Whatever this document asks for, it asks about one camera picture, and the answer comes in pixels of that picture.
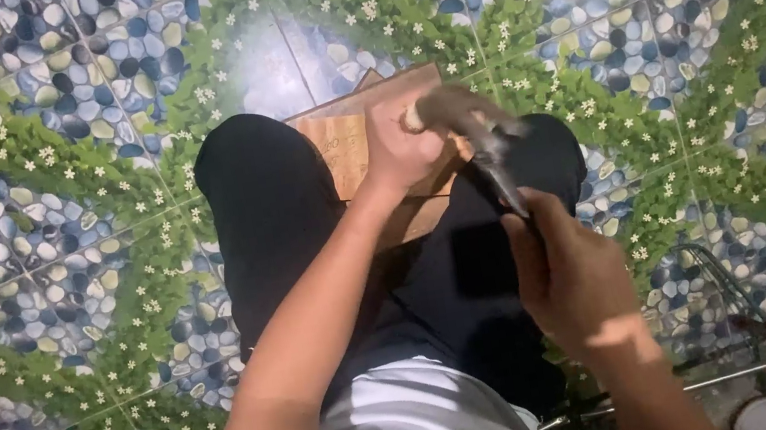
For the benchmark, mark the person's right hand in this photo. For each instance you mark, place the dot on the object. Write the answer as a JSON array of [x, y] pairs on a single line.
[[578, 277]]

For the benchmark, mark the person's left hand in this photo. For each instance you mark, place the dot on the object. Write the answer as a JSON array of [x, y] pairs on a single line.
[[398, 156]]

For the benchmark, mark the person's right fingers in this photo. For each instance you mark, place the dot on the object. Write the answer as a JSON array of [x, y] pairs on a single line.
[[527, 239]]

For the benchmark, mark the person's left fingers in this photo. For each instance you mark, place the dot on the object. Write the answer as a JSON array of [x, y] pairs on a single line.
[[451, 149]]

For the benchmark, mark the dark hammer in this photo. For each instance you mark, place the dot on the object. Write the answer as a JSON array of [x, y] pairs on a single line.
[[486, 146]]

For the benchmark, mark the brown wooden board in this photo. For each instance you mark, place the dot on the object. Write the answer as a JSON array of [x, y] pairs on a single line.
[[343, 152]]

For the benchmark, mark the person's black trousers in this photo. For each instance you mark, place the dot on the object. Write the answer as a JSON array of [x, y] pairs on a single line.
[[268, 209]]

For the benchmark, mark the person's white shirt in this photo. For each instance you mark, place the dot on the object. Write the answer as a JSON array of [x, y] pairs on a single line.
[[422, 429]]

